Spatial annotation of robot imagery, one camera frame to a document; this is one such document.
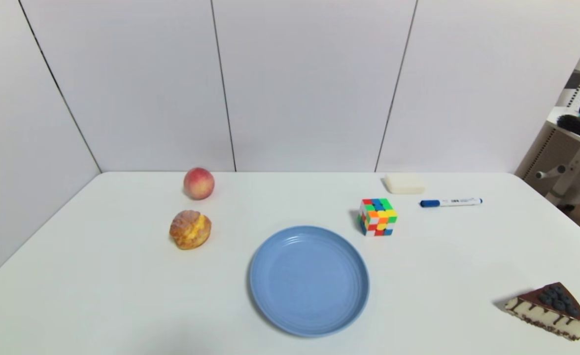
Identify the golden cream puff bread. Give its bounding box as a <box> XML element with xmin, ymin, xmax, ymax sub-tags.
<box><xmin>169</xmin><ymin>210</ymin><xmax>212</xmax><ymax>250</ymax></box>

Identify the blue round plate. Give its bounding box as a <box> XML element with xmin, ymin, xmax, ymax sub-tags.
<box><xmin>249</xmin><ymin>225</ymin><xmax>370</xmax><ymax>338</ymax></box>

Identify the pink peach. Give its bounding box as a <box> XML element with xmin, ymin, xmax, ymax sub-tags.
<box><xmin>183</xmin><ymin>167</ymin><xmax>215</xmax><ymax>201</ymax></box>

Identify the multicoloured puzzle cube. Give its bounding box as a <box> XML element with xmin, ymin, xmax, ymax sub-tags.
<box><xmin>358</xmin><ymin>198</ymin><xmax>398</xmax><ymax>237</ymax></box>

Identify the white rectangular block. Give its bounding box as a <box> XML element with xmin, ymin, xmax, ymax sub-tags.
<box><xmin>384</xmin><ymin>173</ymin><xmax>426</xmax><ymax>195</ymax></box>

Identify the white marker blue cap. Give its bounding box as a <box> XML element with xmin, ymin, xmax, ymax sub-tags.
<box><xmin>420</xmin><ymin>198</ymin><xmax>483</xmax><ymax>208</ymax></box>

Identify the chocolate blueberry cake slice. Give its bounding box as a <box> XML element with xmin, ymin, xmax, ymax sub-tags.
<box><xmin>504</xmin><ymin>282</ymin><xmax>580</xmax><ymax>342</ymax></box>

